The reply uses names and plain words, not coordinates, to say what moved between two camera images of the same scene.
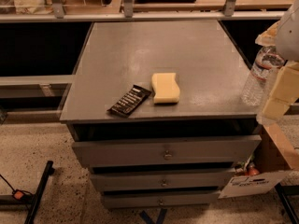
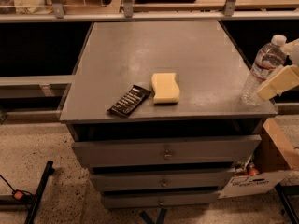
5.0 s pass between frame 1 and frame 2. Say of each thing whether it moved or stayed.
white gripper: moved
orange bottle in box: stayed
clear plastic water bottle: stayed
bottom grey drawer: stayed
